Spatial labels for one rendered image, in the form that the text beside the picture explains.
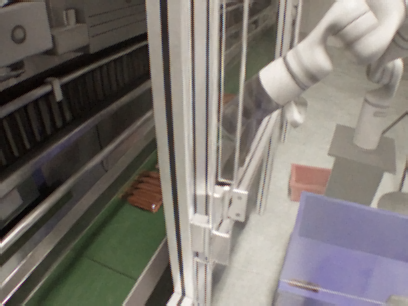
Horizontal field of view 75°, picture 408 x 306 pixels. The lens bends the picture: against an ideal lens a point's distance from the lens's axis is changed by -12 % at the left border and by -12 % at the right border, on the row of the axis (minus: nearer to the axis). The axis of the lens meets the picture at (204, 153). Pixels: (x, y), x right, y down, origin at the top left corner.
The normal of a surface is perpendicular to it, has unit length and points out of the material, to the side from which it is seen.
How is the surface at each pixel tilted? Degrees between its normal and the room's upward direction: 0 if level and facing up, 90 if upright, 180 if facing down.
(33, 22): 90
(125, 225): 2
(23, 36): 90
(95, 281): 2
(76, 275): 2
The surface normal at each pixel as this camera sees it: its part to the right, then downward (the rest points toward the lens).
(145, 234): -0.01, -0.81
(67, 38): 0.93, 0.21
